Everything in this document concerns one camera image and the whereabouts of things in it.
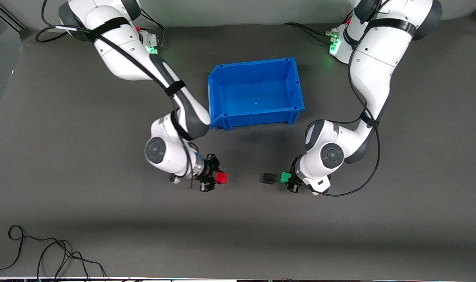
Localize thin black tangled cable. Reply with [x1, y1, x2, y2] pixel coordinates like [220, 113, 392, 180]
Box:
[37, 240, 107, 281]

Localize thin black looped cable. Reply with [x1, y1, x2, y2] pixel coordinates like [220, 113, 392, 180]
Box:
[0, 225, 72, 278]

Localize black right base cable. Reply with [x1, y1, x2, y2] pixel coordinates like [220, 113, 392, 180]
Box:
[138, 8, 166, 49]

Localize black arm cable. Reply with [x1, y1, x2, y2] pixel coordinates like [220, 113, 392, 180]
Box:
[309, 0, 381, 197]
[36, 0, 195, 189]

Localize black left base cable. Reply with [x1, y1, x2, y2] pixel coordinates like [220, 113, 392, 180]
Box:
[283, 22, 338, 43]

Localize black base cable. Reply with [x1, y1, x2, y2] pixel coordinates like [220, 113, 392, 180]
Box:
[138, 8, 166, 49]
[283, 22, 338, 43]

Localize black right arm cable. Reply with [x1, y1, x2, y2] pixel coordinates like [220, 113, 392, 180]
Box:
[36, 0, 195, 189]

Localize blue plastic storage bin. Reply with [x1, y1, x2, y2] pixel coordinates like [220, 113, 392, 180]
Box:
[207, 58, 305, 131]

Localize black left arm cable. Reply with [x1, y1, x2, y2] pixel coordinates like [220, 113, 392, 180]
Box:
[309, 0, 381, 197]

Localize dark grey table mat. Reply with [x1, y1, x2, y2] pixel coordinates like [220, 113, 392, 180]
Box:
[0, 16, 476, 279]

